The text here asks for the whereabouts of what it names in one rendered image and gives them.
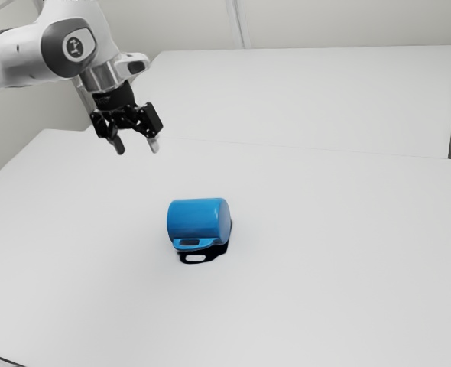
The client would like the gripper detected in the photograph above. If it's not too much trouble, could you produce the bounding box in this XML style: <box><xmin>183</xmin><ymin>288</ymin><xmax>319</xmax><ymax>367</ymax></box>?
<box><xmin>89</xmin><ymin>82</ymin><xmax>164</xmax><ymax>156</ymax></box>

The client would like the blue mug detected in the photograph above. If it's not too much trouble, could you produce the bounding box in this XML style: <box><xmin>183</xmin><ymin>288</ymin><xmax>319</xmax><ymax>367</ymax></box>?
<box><xmin>166</xmin><ymin>197</ymin><xmax>232</xmax><ymax>252</ymax></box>

